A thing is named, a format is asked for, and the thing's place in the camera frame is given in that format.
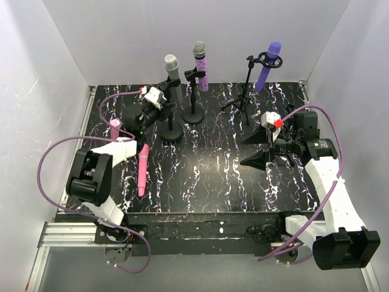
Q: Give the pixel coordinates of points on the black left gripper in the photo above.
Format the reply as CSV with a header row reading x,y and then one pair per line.
x,y
161,107

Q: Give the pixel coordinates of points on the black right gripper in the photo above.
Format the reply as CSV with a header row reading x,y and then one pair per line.
x,y
270,147

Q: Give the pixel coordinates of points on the round base stand with scissor clamp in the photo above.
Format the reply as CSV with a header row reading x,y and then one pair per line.
x,y
170,130

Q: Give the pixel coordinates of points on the round base stand with clip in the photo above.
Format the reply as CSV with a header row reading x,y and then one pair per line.
x,y
193,115

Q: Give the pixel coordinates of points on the silver microphone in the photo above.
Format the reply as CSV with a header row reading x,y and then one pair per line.
x,y
172,68

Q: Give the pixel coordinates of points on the pink microphone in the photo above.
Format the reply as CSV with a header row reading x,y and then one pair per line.
x,y
142,170

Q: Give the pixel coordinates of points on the purple glitter microphone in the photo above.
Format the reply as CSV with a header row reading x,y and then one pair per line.
x,y
199,50

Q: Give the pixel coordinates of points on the small tripod stand ring clamp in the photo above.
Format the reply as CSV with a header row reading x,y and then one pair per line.
x,y
290,107

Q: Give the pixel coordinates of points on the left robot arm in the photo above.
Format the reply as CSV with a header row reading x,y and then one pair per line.
x,y
91,172

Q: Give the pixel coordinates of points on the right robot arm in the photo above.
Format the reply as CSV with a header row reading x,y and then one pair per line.
x,y
344,242

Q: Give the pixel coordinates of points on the tall tripod microphone stand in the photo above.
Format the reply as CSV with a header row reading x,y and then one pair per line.
x,y
243,99

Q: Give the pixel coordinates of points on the pink microphone case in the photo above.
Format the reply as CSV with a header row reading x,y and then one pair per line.
x,y
115,125

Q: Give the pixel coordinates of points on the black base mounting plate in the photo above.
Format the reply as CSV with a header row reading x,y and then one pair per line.
x,y
205,233

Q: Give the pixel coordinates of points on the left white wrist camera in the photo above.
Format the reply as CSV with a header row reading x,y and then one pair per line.
x,y
154,96

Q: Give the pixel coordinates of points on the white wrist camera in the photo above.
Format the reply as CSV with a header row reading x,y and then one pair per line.
x,y
273,121
154,96

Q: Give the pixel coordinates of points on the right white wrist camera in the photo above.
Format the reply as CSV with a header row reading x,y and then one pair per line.
x,y
273,121

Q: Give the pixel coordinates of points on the aluminium rail frame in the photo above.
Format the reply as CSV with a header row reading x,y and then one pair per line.
x,y
182,188

